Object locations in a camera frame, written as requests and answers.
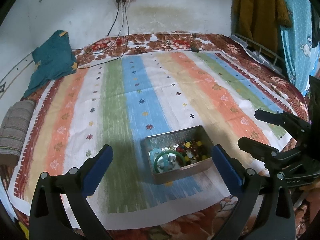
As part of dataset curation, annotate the yellow and black bead bracelet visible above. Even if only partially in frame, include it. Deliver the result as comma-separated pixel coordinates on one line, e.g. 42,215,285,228
183,138,208,160

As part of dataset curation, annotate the multicolour small bead bracelet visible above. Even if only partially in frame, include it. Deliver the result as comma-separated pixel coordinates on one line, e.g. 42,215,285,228
179,137,203,156

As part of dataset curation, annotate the dark red bead bracelet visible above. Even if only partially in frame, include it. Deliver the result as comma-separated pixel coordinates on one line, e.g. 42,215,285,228
176,142,201,167

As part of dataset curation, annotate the blue patterned hanging cloth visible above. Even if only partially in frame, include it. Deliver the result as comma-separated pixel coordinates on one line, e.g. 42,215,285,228
280,0,319,95

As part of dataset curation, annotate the silver metal tin box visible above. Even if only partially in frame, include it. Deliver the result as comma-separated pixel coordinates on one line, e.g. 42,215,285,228
142,126,214,184

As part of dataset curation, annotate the striped grey rolled pillow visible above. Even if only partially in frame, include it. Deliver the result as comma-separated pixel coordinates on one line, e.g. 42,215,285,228
1,100,35,167

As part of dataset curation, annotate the striped colourful mat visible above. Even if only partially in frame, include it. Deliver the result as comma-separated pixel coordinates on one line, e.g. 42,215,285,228
8,50,295,230

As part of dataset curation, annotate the mustard hanging garment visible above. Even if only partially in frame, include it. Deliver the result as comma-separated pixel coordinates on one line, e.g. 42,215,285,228
233,0,292,53

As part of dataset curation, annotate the small black device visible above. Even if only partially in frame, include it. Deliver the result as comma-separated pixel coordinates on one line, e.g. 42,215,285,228
190,46,200,53

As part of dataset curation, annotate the teal cloth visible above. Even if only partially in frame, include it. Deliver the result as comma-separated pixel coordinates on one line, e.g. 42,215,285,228
23,30,77,98

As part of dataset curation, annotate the metal wire rack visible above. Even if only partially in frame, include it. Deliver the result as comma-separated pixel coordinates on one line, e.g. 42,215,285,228
229,34,285,76

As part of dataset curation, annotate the white cable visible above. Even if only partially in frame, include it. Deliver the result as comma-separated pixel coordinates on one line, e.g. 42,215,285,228
82,2,126,55

